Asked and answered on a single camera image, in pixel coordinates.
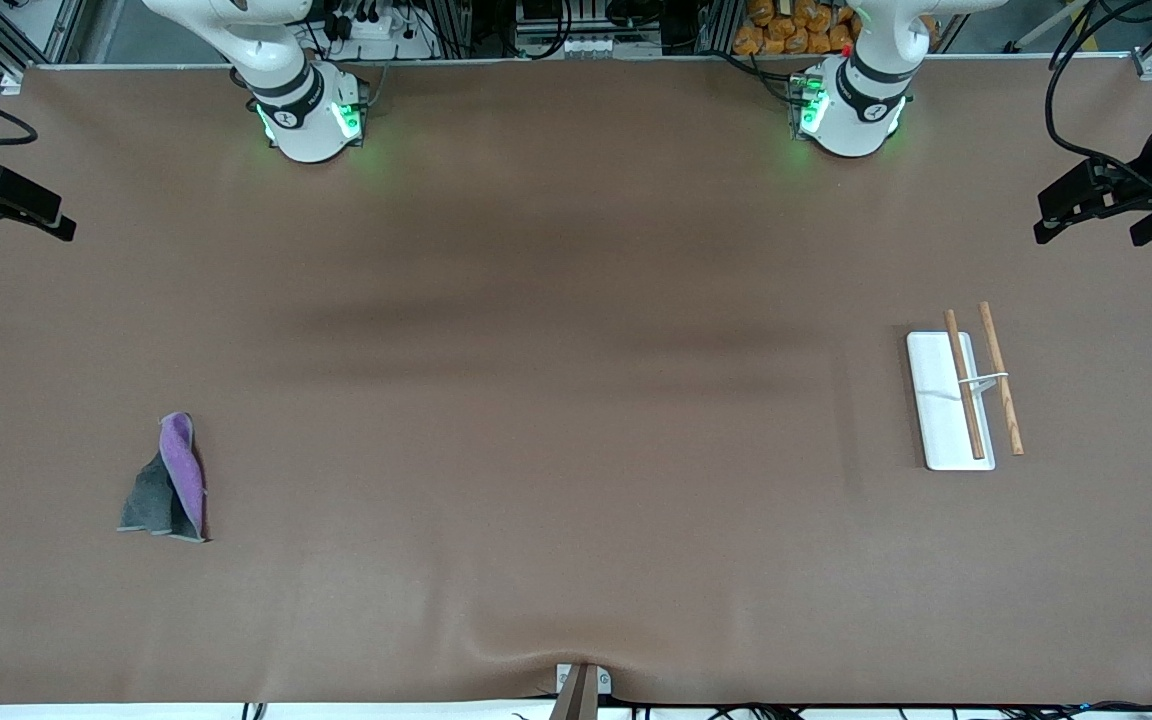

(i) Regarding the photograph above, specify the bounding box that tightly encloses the white power strip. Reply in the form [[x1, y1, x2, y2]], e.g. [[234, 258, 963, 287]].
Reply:
[[321, 0, 437, 61]]

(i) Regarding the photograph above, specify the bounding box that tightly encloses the brown table mat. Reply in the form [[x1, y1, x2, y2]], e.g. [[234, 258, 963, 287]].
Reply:
[[0, 55, 1152, 707]]

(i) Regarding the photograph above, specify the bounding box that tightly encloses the wooden rack rod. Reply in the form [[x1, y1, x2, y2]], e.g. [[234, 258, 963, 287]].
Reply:
[[978, 301, 1025, 457], [943, 309, 986, 461]]

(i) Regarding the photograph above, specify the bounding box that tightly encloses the black electronics box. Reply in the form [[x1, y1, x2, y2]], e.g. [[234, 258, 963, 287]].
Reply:
[[514, 0, 667, 59]]

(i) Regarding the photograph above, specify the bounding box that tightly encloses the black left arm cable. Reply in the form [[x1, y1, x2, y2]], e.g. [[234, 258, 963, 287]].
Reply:
[[1043, 0, 1152, 197]]

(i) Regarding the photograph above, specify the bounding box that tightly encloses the purple and grey towel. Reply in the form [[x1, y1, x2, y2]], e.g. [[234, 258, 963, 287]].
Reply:
[[117, 411, 210, 544]]

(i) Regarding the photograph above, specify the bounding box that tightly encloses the pile of orange packets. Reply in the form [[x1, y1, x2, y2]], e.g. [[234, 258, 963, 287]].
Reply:
[[733, 0, 940, 57]]

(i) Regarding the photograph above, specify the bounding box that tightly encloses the white rack base plate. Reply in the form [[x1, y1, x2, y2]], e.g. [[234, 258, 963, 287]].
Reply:
[[906, 330, 997, 472]]

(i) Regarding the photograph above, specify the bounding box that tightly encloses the grey metal mount bracket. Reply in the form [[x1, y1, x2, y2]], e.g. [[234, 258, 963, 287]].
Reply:
[[548, 662, 613, 720]]

